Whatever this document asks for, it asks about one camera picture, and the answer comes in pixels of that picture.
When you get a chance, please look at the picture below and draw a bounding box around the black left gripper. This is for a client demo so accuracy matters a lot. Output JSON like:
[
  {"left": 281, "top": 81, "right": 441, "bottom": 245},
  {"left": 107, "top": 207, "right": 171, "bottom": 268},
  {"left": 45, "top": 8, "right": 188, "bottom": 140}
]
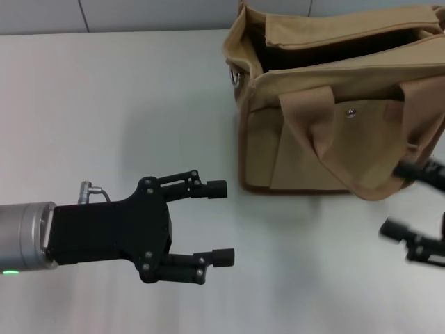
[{"left": 47, "top": 169, "right": 236, "bottom": 285}]

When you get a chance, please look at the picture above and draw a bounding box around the khaki canvas food bag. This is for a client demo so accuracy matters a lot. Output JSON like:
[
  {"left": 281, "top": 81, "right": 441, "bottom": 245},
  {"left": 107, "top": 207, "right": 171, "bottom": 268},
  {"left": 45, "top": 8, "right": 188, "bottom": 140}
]
[{"left": 222, "top": 0, "right": 445, "bottom": 202}]

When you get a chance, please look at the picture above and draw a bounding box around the silver connector with grey cable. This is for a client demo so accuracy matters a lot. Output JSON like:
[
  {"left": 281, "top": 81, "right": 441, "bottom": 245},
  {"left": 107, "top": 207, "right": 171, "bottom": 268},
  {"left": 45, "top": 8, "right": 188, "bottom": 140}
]
[{"left": 79, "top": 180, "right": 111, "bottom": 205}]

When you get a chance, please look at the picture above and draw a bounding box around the silver metal strap ring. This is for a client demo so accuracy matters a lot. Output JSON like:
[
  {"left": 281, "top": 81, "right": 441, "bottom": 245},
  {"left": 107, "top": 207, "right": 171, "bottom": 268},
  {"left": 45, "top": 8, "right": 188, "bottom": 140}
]
[{"left": 229, "top": 65, "right": 246, "bottom": 88}]

